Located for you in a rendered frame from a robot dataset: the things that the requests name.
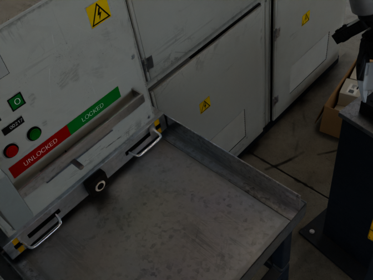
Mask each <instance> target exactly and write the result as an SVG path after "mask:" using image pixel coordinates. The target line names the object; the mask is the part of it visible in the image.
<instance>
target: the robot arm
mask: <svg viewBox="0 0 373 280"><path fill-rule="evenodd" d="M349 2H350V7H351V11H352V13H353V14H355V15H357V16H358V19H356V20H354V21H352V22H350V23H348V24H347V25H346V24H344V25H342V26H340V27H339V28H338V29H337V30H336V31H335V33H334V34H333V35H332V38H333V39H334V41H335V42H336V44H339V43H341V42H342V43H343V42H345V41H347V40H349V39H350V38H351V37H353V36H355V35H357V34H359V33H361V32H363V31H365V30H366V31H365V32H364V33H363V34H362V38H361V42H360V46H359V47H360V48H359V54H358V56H357V61H356V79H357V83H358V86H359V91H360V94H361V98H362V101H363V102H364V103H366V101H367V95H368V91H370V90H373V62H370V59H373V0H349Z"/></svg>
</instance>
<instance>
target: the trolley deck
mask: <svg viewBox="0 0 373 280"><path fill-rule="evenodd" d="M108 180H109V184H108V185H107V186H106V187H105V188H104V189H103V190H101V191H100V192H99V193H98V194H97V195H96V196H95V197H92V196H90V195H88V196H86V197H85V199H83V200H82V201H81V202H80V203H78V204H77V205H76V206H75V207H74V208H73V209H71V210H70V211H69V212H68V213H67V214H66V215H65V216H64V217H62V218H61V219H62V225H61V226H60V227H59V228H58V229H57V230H56V231H55V232H54V233H52V234H51V235H50V236H49V237H48V238H47V239H46V240H45V241H43V242H42V243H41V244H40V245H39V246H37V247H36V248H35V249H28V248H27V249H25V250H24V251H23V252H22V253H21V254H22V255H23V256H24V257H25V258H26V259H27V261H28V262H29V263H30V264H31V265H32V266H33V267H34V268H35V269H36V270H37V271H38V272H39V273H40V274H41V275H42V276H43V278H44V279H45V280H251V278H252V277H253V276H254V275H255V273H256V272H257V271H258V270H259V269H260V268H261V266H262V265H263V264H264V263H265V262H266V261H267V260H268V258H269V257H270V256H271V255H272V254H273V253H274V251H275V250H276V249H277V248H278V246H280V245H281V243H282V242H283V241H284V239H285V238H286V237H287V236H288V235H289V234H290V232H291V231H292V230H293V229H294V228H295V227H296V226H297V224H298V223H299V222H300V221H301V220H302V219H303V217H304V216H305V212H306V203H307V202H305V201H304V200H302V199H300V211H299V213H298V214H297V215H296V216H295V217H294V218H293V219H292V221H290V220H288V219H287V218H285V217H284V216H282V215H280V214H279V213H278V212H276V211H274V210H273V209H271V208H270V207H268V206H266V205H265V204H263V203H262V202H260V201H259V200H257V199H256V198H254V197H253V196H251V195H249V194H248V193H246V192H245V191H243V190H242V189H240V188H239V187H237V186H235V185H234V184H232V183H231V182H229V181H227V180H226V179H225V178H223V177H222V176H220V175H218V174H217V173H215V172H214V171H212V170H211V169H209V168H208V167H206V166H204V165H203V164H201V163H200V162H198V161H196V160H195V159H194V158H192V157H191V156H189V155H187V154H186V153H184V152H183V151H181V150H179V149H178V148H177V147H175V146H173V145H172V144H170V143H169V142H167V141H166V140H164V139H161V140H160V141H159V142H157V143H156V144H155V145H154V146H153V147H152V148H151V149H150V150H148V151H147V152H146V153H145V154H143V155H142V156H141V157H135V156H133V157H132V158H131V159H130V160H129V161H128V162H127V163H125V164H124V165H123V166H121V167H120V168H119V169H118V170H117V171H116V172H115V173H113V174H112V175H111V176H110V177H109V178H108Z"/></svg>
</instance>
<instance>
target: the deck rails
mask: <svg viewBox="0 0 373 280"><path fill-rule="evenodd" d="M164 116H165V121H166V124H167V128H166V129H165V130H163V131H162V132H161V134H162V139H164V140H166V141H167V142H169V143H170V144H172V145H173V146H175V147H177V148H178V149H179V150H181V151H183V152H184V153H186V154H187V155H189V156H191V157H192V158H194V159H195V160H196V161H198V162H200V163H201V164H203V165H204V166H206V167H208V168H209V169H211V170H212V171H214V172H215V173H217V174H218V175H220V176H222V177H223V178H225V179H226V180H227V181H229V182H231V183H232V184H234V185H235V186H237V187H239V188H240V189H242V190H243V191H245V192H246V193H248V194H249V195H251V196H253V197H254V198H256V199H257V200H259V201H260V202H262V203H263V204H265V205H266V206H268V207H270V208H271V209H273V210H274V211H276V212H278V213H279V214H280V215H282V216H284V217H285V218H287V219H288V220H290V221H292V219H293V218H294V217H295V216H296V215H297V214H298V213H299V211H300V198H301V195H299V194H298V193H296V192H294V191H293V190H291V189H290V188H288V187H286V186H284V185H283V184H281V183H279V182H278V181H276V180H274V179H273V178H271V177H269V176H268V175H266V174H265V173H263V172H261V171H259V170H258V169H256V168H254V167H253V166H251V165H249V164H248V163H246V162H244V161H243V160H241V159H240V158H238V157H236V156H234V155H233V154H231V153H229V152H228V151H226V150H224V149H223V148H221V147H219V146H218V145H216V144H215V143H213V142H211V141H210V140H208V139H206V138H204V137H203V136H201V135H199V134H198V133H196V132H194V131H193V130H191V129H190V128H188V127H186V126H185V125H183V124H181V123H180V122H178V121H176V120H175V119H173V118H172V117H169V116H168V115H166V114H165V113H164ZM286 192H289V193H290V194H292V195H293V196H295V197H296V199H295V198H293V197H291V196H290V195H288V194H286ZM0 257H1V258H2V259H3V260H4V261H5V263H6V264H7V265H8V266H9V267H10V269H11V270H12V271H13V272H14V273H15V274H16V275H17V276H18V278H19V279H20V280H45V279H44V278H43V276H42V275H41V274H40V273H39V272H38V271H37V270H36V269H35V268H34V267H33V266H32V265H31V264H30V263H29V262H28V261H27V259H26V258H25V257H24V256H23V255H22V254H21V253H20V254H19V255H18V256H17V257H16V258H15V259H13V260H12V259H11V258H10V257H9V256H8V254H7V253H6V252H4V253H3V254H2V252H1V251H0Z"/></svg>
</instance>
